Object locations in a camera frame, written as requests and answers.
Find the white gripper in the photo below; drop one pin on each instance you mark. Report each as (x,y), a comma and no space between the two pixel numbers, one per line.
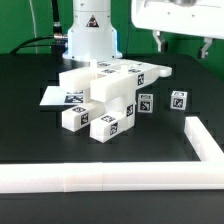
(205,18)

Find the white chair seat part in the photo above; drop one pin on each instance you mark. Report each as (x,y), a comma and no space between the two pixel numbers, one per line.
(116,106)

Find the white chair back part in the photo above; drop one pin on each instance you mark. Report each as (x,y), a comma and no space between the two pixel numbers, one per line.
(145,73)

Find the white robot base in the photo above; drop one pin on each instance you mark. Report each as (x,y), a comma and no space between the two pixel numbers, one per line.
(92,35)

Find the white L-shaped obstacle fence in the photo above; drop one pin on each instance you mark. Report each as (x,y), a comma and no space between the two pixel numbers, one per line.
(206,173)

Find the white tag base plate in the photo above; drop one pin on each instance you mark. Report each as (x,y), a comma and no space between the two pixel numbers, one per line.
(54,96)

